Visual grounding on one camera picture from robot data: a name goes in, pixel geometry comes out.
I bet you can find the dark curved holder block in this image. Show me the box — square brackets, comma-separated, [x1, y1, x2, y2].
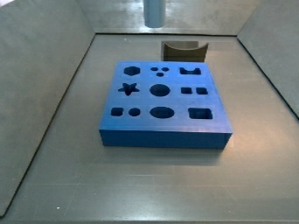
[162, 41, 210, 62]

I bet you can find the blue shape sorter block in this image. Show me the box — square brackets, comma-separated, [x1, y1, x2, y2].
[99, 61, 232, 149]

